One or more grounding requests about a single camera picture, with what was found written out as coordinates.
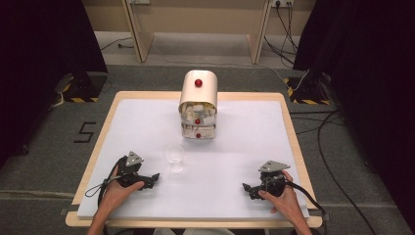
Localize clear glass cup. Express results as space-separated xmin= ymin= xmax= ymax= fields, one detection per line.
xmin=163 ymin=144 xmax=186 ymax=174

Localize right hand-held gripper black cable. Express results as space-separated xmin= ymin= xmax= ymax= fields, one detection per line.
xmin=283 ymin=180 xmax=328 ymax=235

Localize thin black floor cable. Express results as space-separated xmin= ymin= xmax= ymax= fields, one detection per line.
xmin=99 ymin=36 xmax=135 ymax=52

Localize black curtain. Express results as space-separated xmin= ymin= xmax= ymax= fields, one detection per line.
xmin=292 ymin=0 xmax=415 ymax=226
xmin=0 ymin=0 xmax=109 ymax=167

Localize light wooden desk frame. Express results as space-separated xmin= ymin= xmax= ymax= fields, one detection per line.
xmin=120 ymin=0 xmax=273 ymax=66

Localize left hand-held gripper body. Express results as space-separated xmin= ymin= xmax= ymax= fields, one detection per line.
xmin=115 ymin=151 xmax=147 ymax=190

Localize person's left hand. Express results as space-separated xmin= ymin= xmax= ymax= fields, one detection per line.
xmin=97 ymin=176 xmax=146 ymax=217

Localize black cables from outlet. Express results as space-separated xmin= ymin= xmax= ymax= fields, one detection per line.
xmin=263 ymin=2 xmax=300 ymax=67

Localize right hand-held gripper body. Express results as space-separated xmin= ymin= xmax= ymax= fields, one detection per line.
xmin=257 ymin=160 xmax=292 ymax=199

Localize black floor cables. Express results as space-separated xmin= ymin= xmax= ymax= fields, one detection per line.
xmin=289 ymin=109 xmax=380 ymax=235

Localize cream drawer box red knobs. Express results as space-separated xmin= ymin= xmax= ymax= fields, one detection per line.
xmin=177 ymin=69 xmax=219 ymax=141

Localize white wall power outlet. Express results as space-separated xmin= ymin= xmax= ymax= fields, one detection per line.
xmin=270 ymin=0 xmax=296 ymax=8

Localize person's right hand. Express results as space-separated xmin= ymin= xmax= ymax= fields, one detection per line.
xmin=257 ymin=169 xmax=306 ymax=223

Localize wooden table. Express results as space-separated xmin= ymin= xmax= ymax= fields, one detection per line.
xmin=65 ymin=90 xmax=324 ymax=229

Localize white table mat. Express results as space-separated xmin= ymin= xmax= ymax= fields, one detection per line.
xmin=76 ymin=98 xmax=310 ymax=220

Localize black yellow striped stand base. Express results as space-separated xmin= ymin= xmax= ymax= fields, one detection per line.
xmin=53 ymin=71 xmax=109 ymax=104
xmin=283 ymin=71 xmax=332 ymax=106

